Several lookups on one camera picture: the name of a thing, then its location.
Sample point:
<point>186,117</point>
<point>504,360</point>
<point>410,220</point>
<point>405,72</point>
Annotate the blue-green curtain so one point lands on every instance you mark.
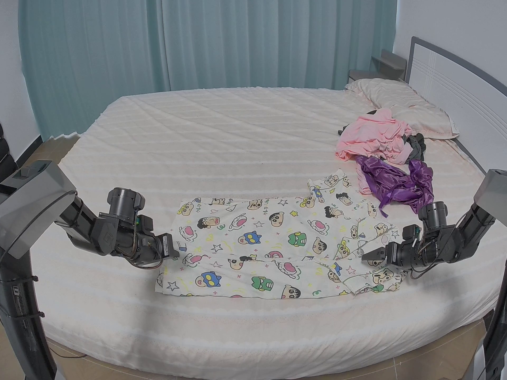
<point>198,34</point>

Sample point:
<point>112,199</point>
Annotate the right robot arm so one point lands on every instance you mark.
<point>467,236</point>

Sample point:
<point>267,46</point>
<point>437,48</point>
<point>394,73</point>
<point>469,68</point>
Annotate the black garment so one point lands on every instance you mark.
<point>372,112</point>

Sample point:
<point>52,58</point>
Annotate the purple satin garment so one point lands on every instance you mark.
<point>390,184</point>

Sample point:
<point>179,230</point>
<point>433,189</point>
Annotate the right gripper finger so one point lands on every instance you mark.
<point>378,252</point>
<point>379,261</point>

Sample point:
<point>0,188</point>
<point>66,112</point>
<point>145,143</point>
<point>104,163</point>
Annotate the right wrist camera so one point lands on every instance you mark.
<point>411,232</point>

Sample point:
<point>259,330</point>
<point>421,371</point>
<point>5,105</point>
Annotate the pale pink garment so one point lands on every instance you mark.
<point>363,184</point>

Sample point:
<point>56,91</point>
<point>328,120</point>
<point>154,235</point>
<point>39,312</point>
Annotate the white printed pyjama top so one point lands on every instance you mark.
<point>257,251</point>

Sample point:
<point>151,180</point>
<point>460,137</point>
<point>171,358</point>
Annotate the cream pillow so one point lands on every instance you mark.
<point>408,101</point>

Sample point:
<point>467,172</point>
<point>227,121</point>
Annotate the dark grey chair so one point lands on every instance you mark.
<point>6,149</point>

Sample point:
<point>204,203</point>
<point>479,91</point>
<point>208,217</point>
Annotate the grey bedside table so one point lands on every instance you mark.
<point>388,63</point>

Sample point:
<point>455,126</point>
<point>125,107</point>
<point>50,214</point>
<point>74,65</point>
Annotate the dark grey garment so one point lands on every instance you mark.
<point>416,145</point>

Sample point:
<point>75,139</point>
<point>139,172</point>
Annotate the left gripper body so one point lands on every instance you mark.
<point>156,249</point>

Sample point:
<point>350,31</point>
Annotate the bed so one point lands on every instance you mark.
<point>218,141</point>

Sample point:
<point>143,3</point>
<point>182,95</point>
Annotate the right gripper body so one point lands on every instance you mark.
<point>402,253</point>

